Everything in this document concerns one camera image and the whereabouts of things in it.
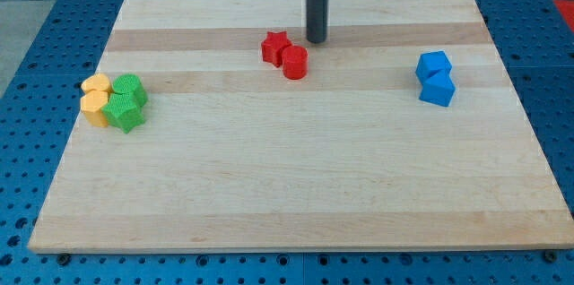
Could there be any wooden board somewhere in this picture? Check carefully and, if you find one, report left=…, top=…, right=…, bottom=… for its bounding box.
left=29, top=0, right=573, bottom=254

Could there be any red star block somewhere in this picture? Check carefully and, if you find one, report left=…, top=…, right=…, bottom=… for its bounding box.
left=261, top=31, right=292, bottom=67

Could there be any blue cube block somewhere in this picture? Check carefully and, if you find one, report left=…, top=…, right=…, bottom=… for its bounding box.
left=419, top=70, right=456, bottom=108
left=415, top=51, right=452, bottom=82

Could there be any green star block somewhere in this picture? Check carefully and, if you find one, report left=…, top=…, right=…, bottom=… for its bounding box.
left=102, top=93, right=145, bottom=134

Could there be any yellow hexagon block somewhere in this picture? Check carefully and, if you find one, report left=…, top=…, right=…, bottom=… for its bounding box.
left=80, top=91, right=109, bottom=127

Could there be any lower blue cube block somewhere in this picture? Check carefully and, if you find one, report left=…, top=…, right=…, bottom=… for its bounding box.
left=419, top=70, right=456, bottom=108

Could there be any green cylinder block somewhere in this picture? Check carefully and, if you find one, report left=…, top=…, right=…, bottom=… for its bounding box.
left=112, top=73, right=148, bottom=108

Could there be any yellow cylinder block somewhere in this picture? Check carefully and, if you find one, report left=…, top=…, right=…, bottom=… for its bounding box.
left=81, top=73, right=113, bottom=93

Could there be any upper blue cube block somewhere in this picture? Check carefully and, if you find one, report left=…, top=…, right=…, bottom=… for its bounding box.
left=415, top=51, right=452, bottom=82

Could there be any red cylinder block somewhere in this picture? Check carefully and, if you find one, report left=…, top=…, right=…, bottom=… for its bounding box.
left=282, top=46, right=309, bottom=80

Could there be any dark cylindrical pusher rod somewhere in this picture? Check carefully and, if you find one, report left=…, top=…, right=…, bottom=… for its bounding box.
left=306, top=0, right=328, bottom=44

